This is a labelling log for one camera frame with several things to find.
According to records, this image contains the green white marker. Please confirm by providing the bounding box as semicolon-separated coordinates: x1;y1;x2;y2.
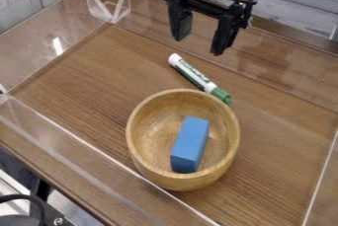
169;53;233;104

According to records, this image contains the brown wooden bowl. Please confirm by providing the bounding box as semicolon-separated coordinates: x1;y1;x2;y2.
126;89;241;191

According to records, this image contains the blue rectangular block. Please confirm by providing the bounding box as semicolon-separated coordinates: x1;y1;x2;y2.
170;116;210;174

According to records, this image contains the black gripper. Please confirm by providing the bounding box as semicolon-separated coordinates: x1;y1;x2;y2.
166;0;258;56

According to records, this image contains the black cable under table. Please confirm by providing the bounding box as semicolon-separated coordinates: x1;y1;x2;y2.
0;193;49;226

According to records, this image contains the clear acrylic triangle bracket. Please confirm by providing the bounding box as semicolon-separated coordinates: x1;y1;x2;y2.
86;0;131;24

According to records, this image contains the black metal table bracket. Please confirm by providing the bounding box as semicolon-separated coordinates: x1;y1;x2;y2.
30;202;74;226

